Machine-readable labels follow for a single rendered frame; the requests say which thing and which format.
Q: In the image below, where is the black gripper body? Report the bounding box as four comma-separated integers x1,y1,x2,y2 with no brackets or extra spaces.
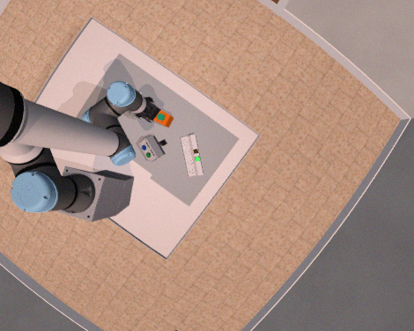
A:
138,98,161,122

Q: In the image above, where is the orange test tube rack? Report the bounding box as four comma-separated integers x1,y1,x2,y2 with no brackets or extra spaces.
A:
154,111,174,128

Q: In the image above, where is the grey flat rectangular mat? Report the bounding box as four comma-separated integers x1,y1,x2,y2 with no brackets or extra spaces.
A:
77,54,239,206

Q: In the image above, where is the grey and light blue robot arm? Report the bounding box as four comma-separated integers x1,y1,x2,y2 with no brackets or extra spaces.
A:
0,81,146,213

